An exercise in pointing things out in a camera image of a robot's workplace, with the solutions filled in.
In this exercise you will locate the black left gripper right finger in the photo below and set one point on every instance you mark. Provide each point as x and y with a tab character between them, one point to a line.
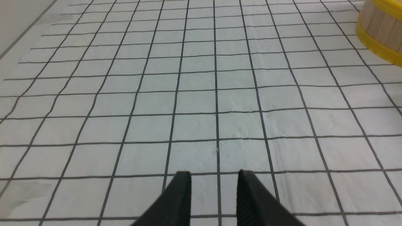
256	206

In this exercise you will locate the yellow rimmed bamboo steamer basket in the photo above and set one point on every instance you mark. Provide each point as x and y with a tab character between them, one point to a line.
379	28

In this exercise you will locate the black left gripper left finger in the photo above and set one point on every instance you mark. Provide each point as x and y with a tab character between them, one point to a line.
173	207

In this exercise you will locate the white black grid tablecloth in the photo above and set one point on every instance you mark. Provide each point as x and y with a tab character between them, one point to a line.
118	95

